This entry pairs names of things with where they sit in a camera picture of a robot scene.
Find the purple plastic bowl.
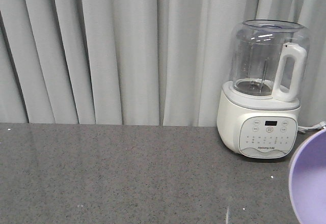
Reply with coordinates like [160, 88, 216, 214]
[288, 130, 325, 223]

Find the grey pleated curtain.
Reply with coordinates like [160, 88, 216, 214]
[1, 0, 325, 126]

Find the white blender with clear jar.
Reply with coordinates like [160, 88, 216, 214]
[216, 19, 310, 159]

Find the white power cord with plug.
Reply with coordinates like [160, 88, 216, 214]
[297, 121, 326, 135]

